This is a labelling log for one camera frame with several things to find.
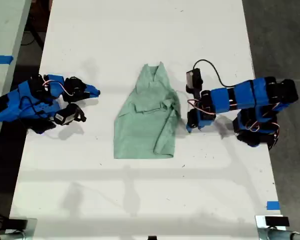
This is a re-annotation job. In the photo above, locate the pale green T-shirt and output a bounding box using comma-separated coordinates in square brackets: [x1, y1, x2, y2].
[113, 61, 183, 160]

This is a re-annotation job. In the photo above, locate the pale side table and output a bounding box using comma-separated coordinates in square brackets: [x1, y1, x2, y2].
[0, 0, 32, 161]

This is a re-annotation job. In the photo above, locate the small blue tape piece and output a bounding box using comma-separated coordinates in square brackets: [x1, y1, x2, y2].
[266, 200, 281, 211]

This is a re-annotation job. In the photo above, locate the metal table clamp plate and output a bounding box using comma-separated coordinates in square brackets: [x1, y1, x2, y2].
[255, 214, 291, 240]
[4, 217, 37, 240]

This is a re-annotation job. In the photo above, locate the small black box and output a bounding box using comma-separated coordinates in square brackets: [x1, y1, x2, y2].
[265, 216, 290, 227]
[7, 218, 28, 230]

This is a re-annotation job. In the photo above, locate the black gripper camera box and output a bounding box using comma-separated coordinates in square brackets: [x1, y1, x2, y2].
[185, 68, 204, 100]
[53, 103, 87, 126]

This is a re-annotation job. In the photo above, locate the black camera cable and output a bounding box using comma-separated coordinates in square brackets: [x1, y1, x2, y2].
[192, 59, 237, 89]

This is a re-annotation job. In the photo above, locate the black floor cable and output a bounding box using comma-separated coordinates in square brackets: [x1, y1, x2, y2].
[21, 22, 44, 50]

